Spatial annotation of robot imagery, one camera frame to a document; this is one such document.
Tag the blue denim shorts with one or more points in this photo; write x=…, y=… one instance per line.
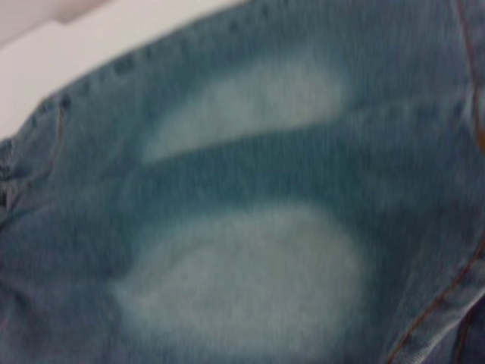
x=242, y=212

